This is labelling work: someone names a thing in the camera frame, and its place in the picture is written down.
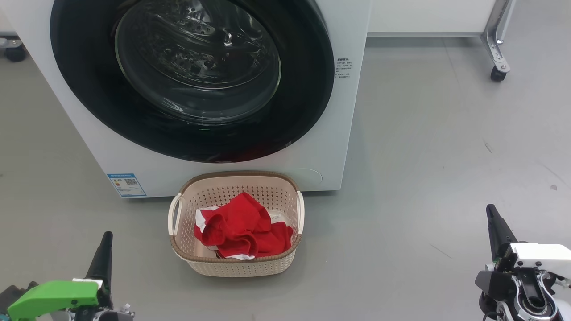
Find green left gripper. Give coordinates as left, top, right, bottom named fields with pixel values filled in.
left=8, top=231, right=113, bottom=321

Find blue energy label sticker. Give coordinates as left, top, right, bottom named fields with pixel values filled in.
left=107, top=173, right=147, bottom=198

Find cream perforated laundry basket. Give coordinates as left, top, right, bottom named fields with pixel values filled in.
left=168, top=171, right=305, bottom=278

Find white washing machine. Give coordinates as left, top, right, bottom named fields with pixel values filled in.
left=0, top=0, right=373, bottom=199

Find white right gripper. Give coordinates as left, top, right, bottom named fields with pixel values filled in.
left=480, top=204, right=571, bottom=321

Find round drain filter cover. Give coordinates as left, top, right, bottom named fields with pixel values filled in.
left=294, top=168, right=323, bottom=186

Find round glass washing machine door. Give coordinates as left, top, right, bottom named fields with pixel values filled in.
left=50, top=0, right=335, bottom=163

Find red garment with white trim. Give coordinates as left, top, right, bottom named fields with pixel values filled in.
left=193, top=192, right=294, bottom=260

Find small printed text sticker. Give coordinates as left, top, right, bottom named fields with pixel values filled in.
left=335, top=57, right=353, bottom=80

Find metal cart leg with caster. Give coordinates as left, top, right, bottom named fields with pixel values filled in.
left=368, top=0, right=518, bottom=74

